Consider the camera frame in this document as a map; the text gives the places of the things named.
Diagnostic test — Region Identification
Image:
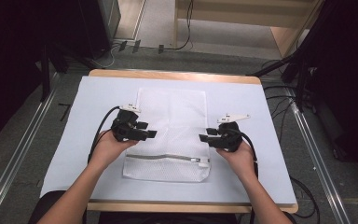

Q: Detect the dark curtain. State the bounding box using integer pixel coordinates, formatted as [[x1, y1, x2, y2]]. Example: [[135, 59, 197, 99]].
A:
[[0, 0, 85, 149], [304, 0, 358, 185]]

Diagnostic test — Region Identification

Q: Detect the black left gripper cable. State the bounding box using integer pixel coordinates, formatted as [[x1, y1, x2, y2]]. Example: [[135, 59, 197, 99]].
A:
[[87, 105, 121, 165]]

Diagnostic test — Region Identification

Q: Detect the light wooden shelf unit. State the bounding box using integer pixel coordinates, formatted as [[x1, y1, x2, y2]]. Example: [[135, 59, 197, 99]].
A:
[[173, 0, 324, 59]]

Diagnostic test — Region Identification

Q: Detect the black cabinet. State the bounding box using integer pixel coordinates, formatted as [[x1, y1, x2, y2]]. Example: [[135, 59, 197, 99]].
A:
[[80, 0, 122, 61]]

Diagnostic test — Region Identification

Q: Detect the aluminium floor rail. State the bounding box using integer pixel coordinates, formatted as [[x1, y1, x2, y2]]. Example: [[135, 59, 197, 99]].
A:
[[283, 88, 352, 224], [0, 73, 61, 224]]

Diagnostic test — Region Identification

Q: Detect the black floor cable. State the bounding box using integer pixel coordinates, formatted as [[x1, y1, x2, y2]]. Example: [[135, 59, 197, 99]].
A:
[[289, 175, 321, 219]]

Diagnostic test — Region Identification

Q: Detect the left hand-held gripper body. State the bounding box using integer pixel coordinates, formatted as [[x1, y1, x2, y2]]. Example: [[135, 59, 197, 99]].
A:
[[110, 103, 147, 143]]

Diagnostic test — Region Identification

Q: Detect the white table mat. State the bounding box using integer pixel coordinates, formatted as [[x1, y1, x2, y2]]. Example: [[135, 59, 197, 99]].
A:
[[39, 76, 298, 205]]

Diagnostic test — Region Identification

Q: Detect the white mesh laundry bag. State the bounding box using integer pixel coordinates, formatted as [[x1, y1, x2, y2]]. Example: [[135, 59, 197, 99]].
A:
[[122, 87, 212, 183]]

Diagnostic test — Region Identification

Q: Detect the black hanging cable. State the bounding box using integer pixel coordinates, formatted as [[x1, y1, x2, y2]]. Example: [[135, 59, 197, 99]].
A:
[[164, 0, 195, 51]]

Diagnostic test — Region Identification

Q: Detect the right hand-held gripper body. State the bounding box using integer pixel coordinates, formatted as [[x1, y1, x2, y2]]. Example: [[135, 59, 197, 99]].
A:
[[209, 113, 252, 154]]

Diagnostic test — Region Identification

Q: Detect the black metal stand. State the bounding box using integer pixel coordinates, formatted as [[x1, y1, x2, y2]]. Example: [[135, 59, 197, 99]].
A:
[[246, 46, 313, 113]]

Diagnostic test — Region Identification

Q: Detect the person's dark clothing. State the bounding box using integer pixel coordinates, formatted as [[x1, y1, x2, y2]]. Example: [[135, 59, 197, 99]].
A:
[[27, 189, 89, 224]]

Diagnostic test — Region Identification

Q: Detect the person's left hand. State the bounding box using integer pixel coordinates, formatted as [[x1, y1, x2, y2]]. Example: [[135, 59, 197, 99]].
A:
[[88, 130, 140, 172]]

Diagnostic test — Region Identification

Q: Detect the wooden table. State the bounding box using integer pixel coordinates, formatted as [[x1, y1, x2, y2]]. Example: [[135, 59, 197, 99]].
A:
[[86, 68, 299, 215]]

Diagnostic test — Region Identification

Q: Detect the person's right hand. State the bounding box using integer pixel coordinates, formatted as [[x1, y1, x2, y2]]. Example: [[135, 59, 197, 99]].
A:
[[215, 140, 258, 183]]

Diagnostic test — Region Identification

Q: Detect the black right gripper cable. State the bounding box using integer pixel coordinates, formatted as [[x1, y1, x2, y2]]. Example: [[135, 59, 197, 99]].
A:
[[229, 128, 261, 180]]

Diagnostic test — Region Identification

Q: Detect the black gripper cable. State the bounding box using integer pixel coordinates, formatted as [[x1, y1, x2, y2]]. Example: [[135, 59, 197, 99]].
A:
[[229, 128, 261, 180], [87, 105, 121, 165]]

